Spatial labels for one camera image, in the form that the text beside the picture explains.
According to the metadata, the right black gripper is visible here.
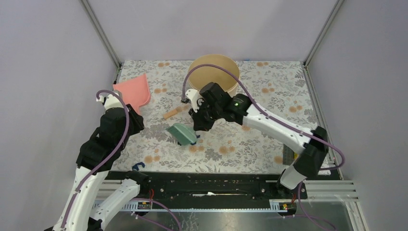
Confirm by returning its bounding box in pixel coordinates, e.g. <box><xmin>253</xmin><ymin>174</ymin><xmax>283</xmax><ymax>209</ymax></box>
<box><xmin>189</xmin><ymin>101</ymin><xmax>222</xmax><ymax>132</ymax></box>

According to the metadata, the pink plastic dustpan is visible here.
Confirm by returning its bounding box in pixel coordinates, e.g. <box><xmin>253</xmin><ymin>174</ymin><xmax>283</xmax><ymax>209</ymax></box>
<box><xmin>113</xmin><ymin>74</ymin><xmax>151</xmax><ymax>115</ymax></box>

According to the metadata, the green hand brush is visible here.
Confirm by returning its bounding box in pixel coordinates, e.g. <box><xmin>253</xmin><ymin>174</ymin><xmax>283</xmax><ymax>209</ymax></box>
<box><xmin>166</xmin><ymin>123</ymin><xmax>200</xmax><ymax>146</ymax></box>

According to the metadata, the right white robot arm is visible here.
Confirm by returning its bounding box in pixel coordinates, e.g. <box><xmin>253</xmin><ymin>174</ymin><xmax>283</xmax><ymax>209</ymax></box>
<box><xmin>183</xmin><ymin>82</ymin><xmax>328</xmax><ymax>198</ymax></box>

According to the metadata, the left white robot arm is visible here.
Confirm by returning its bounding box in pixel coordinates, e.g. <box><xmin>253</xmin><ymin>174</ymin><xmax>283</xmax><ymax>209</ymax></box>
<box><xmin>49</xmin><ymin>104</ymin><xmax>149</xmax><ymax>231</ymax></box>

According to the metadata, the beige plastic bucket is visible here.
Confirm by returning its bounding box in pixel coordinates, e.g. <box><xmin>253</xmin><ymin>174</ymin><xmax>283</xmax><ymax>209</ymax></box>
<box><xmin>187</xmin><ymin>54</ymin><xmax>240</xmax><ymax>97</ymax></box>

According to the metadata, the tan wooden block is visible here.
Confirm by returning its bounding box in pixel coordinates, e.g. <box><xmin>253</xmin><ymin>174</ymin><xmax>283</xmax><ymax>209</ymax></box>
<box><xmin>163</xmin><ymin>109</ymin><xmax>179</xmax><ymax>120</ymax></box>

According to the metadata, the floral table cloth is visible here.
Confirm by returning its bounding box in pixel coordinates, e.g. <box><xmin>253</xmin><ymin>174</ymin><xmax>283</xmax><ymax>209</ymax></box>
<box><xmin>107</xmin><ymin>61</ymin><xmax>330</xmax><ymax>178</ymax></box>

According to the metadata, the grey lego baseplate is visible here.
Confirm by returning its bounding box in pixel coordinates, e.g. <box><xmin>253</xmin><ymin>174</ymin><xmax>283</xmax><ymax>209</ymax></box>
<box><xmin>282</xmin><ymin>144</ymin><xmax>295</xmax><ymax>166</ymax></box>

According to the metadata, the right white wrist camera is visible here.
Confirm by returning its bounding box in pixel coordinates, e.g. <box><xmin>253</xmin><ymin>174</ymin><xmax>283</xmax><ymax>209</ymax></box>
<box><xmin>181</xmin><ymin>89</ymin><xmax>201</xmax><ymax>113</ymax></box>

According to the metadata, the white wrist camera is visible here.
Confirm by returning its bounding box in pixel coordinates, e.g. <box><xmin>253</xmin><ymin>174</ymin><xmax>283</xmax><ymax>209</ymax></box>
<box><xmin>181</xmin><ymin>89</ymin><xmax>201</xmax><ymax>113</ymax></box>
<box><xmin>96</xmin><ymin>90</ymin><xmax>124</xmax><ymax>111</ymax></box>

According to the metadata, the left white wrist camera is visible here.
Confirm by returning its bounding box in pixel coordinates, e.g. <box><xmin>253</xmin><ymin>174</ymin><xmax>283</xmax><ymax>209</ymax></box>
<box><xmin>96</xmin><ymin>90</ymin><xmax>124</xmax><ymax>111</ymax></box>

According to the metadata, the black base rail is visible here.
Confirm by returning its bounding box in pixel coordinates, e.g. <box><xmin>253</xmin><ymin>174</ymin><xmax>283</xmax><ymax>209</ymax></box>
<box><xmin>105</xmin><ymin>171</ymin><xmax>308</xmax><ymax>211</ymax></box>

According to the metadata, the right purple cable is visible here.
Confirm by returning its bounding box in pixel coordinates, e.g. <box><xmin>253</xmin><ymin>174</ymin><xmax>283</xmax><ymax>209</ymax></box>
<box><xmin>181</xmin><ymin>64</ymin><xmax>346</xmax><ymax>231</ymax></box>

